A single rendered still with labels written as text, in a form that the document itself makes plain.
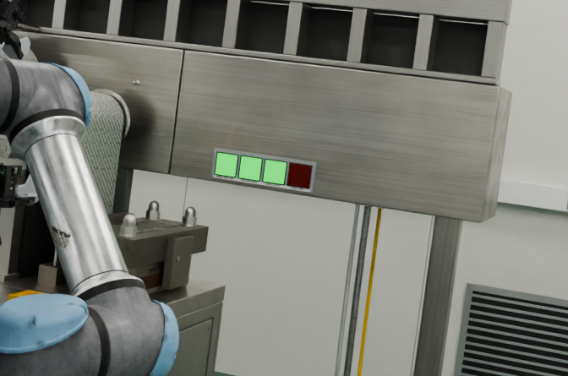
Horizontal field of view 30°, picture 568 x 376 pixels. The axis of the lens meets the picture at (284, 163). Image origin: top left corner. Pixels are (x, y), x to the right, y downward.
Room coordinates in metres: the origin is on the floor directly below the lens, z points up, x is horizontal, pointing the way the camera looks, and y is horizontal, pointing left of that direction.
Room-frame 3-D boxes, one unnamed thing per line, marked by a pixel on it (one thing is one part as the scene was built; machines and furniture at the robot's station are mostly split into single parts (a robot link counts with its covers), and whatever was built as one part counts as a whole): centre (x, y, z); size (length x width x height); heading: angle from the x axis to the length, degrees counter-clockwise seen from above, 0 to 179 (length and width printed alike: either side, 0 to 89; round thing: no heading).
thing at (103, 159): (2.35, 0.42, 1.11); 0.23 x 0.01 x 0.18; 162
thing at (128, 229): (2.18, 0.30, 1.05); 0.04 x 0.04 x 0.04
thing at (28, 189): (2.06, 0.48, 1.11); 0.09 x 0.03 x 0.06; 153
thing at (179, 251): (2.33, 0.20, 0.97); 0.10 x 0.03 x 0.11; 162
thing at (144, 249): (2.35, 0.30, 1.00); 0.40 x 0.16 x 0.06; 162
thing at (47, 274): (2.35, 0.42, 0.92); 0.28 x 0.04 x 0.04; 162
